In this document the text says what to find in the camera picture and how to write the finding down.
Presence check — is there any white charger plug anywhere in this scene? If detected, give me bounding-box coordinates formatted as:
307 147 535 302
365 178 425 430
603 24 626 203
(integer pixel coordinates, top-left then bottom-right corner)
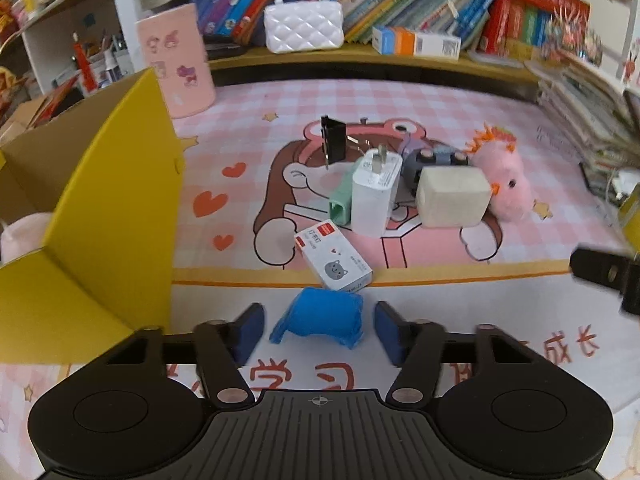
351 145 404 239

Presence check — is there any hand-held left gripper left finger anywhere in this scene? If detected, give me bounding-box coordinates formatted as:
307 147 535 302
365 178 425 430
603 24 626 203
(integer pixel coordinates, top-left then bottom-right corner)
102 303 264 408

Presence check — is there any beige foam cube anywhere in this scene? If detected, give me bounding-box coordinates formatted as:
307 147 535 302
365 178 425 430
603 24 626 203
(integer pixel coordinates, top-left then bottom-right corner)
416 166 493 229

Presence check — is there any black binder clip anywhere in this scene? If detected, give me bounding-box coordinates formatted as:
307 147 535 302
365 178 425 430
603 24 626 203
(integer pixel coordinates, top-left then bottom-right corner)
320 115 348 168

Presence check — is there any pink plush toy orange mane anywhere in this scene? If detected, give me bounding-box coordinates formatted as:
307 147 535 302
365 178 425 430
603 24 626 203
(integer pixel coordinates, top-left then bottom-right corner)
467 122 535 222

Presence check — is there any pen holder with pens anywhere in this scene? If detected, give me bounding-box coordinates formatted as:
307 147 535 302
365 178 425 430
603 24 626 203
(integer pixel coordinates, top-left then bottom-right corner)
100 35 133 83

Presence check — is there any grey cube with round caps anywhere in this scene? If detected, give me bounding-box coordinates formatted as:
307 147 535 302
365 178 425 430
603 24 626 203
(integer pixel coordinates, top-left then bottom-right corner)
401 146 471 200

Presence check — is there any blue bandage roll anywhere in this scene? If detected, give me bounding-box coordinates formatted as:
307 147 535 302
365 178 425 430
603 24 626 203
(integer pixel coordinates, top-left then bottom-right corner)
269 287 364 351

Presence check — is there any white quilted purse pearl handle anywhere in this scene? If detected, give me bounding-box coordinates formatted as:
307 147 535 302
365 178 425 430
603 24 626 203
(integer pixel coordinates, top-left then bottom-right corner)
263 0 345 54

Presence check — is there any white shelf unit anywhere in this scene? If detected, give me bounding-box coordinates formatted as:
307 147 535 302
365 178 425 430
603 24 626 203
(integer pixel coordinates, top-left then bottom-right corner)
20 0 141 111

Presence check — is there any pink printed desk mat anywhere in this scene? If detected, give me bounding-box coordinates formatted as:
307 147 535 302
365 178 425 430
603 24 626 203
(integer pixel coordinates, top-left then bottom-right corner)
0 80 640 480

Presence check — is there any pink cylinder container with stickers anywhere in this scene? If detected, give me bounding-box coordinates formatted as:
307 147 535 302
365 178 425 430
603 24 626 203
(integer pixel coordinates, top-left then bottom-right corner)
136 3 217 120

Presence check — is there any stack of worn books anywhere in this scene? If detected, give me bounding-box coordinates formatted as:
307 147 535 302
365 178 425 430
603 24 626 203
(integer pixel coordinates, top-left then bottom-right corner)
525 50 640 201

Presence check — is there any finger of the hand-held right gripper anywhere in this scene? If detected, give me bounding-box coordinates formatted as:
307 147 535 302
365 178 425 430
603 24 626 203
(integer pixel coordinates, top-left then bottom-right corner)
570 245 640 317

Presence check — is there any white staples box cat print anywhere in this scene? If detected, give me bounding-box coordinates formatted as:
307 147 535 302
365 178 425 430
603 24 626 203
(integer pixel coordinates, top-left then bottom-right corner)
293 219 374 292

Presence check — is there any orange blue white carton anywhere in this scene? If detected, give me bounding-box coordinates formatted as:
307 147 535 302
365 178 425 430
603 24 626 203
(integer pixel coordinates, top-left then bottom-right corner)
371 26 462 60

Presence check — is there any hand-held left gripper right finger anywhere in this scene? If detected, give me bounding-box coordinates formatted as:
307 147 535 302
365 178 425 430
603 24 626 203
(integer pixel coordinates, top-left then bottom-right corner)
374 301 543 406

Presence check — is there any pale pink soft toy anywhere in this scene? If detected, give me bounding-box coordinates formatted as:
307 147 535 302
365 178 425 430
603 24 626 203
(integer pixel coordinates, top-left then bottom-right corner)
0 212 53 263

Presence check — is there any yellow cardboard box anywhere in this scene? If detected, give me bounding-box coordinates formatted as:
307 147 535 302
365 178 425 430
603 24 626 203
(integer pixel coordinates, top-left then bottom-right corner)
0 67 183 363

